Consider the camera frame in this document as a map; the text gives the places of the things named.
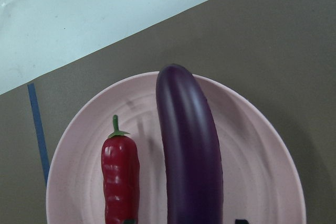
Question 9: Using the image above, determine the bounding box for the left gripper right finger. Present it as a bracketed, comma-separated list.
[235, 219, 249, 224]

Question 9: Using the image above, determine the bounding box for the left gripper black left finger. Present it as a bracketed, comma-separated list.
[123, 219, 137, 224]

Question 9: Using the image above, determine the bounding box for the red chili pepper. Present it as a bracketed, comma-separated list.
[101, 115, 140, 223]

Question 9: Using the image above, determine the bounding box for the purple eggplant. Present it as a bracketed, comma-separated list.
[156, 64, 224, 223]

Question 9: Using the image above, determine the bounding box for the pink plate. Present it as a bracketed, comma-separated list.
[46, 72, 306, 223]

